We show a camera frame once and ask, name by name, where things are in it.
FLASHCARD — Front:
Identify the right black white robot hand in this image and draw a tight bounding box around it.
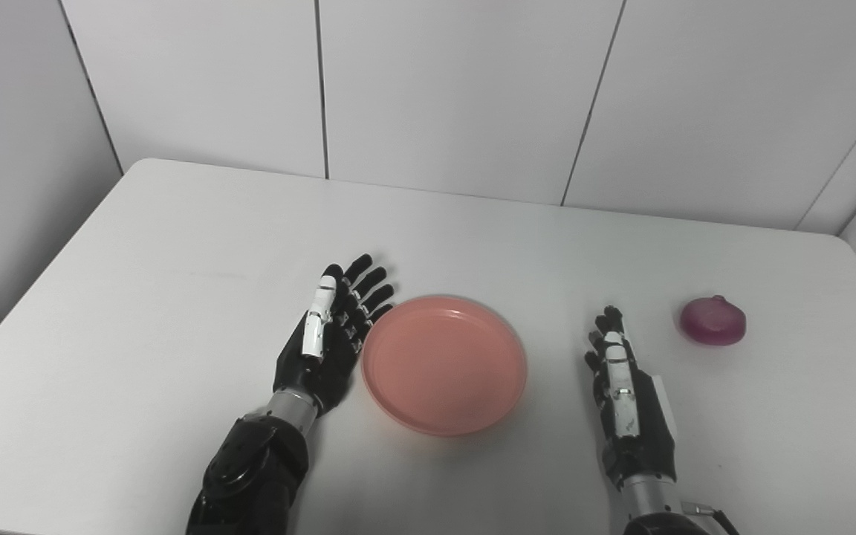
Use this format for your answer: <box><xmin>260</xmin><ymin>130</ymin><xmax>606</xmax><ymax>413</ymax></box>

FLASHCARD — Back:
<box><xmin>585</xmin><ymin>305</ymin><xmax>678</xmax><ymax>491</ymax></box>

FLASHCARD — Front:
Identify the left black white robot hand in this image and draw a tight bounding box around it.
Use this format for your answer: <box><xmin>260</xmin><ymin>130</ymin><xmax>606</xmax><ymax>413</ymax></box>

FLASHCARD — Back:
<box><xmin>273</xmin><ymin>254</ymin><xmax>395</xmax><ymax>417</ymax></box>

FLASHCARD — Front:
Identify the pink round plate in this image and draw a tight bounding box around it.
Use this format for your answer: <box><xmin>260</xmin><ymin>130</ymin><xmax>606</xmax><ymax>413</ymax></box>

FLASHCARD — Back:
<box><xmin>361</xmin><ymin>295</ymin><xmax>528</xmax><ymax>437</ymax></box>

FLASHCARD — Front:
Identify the purple red onion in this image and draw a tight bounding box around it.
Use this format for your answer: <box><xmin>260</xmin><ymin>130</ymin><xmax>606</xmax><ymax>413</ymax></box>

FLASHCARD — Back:
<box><xmin>679</xmin><ymin>295</ymin><xmax>747</xmax><ymax>346</ymax></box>

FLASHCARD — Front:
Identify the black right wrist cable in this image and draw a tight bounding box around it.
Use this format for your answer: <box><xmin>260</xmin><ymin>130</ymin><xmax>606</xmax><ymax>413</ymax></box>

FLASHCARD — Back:
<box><xmin>681</xmin><ymin>501</ymin><xmax>742</xmax><ymax>535</ymax></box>

